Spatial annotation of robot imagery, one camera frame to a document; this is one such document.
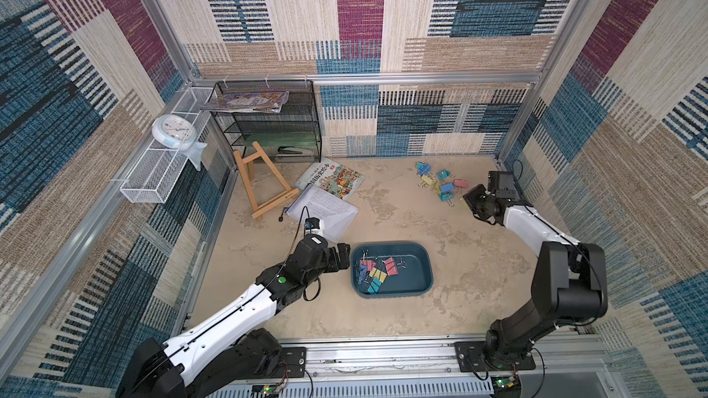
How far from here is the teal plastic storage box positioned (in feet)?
2.81

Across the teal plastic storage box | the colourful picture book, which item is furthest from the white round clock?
the teal plastic storage box

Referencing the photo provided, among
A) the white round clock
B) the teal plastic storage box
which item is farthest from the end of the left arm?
the white round clock

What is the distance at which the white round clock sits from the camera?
2.42 ft

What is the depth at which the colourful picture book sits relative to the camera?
1.13 metres
